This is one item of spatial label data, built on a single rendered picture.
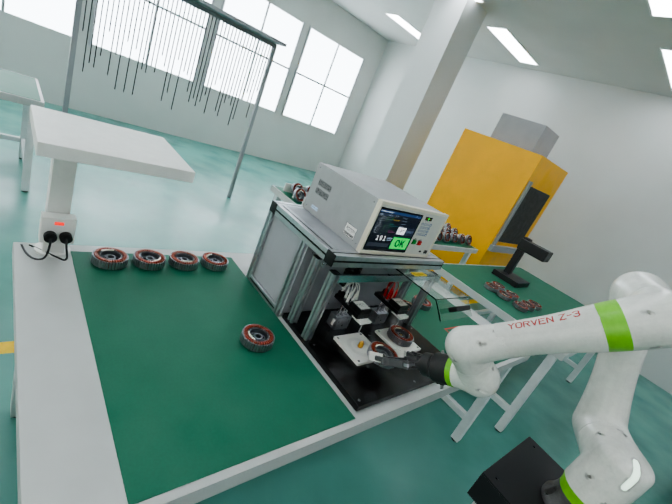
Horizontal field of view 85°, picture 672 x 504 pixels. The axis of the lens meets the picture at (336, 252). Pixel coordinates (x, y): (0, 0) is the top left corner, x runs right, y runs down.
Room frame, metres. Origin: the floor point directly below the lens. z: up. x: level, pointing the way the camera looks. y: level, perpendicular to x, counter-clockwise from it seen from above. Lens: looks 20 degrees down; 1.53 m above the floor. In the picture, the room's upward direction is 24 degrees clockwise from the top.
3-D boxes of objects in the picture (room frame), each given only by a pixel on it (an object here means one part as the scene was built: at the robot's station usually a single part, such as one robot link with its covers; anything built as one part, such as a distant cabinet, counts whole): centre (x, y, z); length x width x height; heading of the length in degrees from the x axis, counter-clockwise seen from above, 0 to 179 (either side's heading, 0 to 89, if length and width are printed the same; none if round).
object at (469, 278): (3.17, -1.78, 0.38); 1.85 x 1.10 x 0.75; 137
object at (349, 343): (1.21, -0.23, 0.78); 0.15 x 0.15 x 0.01; 47
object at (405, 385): (1.31, -0.30, 0.76); 0.64 x 0.47 x 0.02; 137
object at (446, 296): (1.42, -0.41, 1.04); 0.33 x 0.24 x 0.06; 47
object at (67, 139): (1.03, 0.73, 0.98); 0.37 x 0.35 x 0.46; 137
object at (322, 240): (1.52, -0.07, 1.09); 0.68 x 0.44 x 0.05; 137
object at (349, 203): (1.53, -0.08, 1.22); 0.44 x 0.39 x 0.20; 137
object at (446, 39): (5.60, -0.21, 1.65); 0.50 x 0.45 x 3.30; 47
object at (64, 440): (1.47, -0.13, 0.72); 2.20 x 1.01 x 0.05; 137
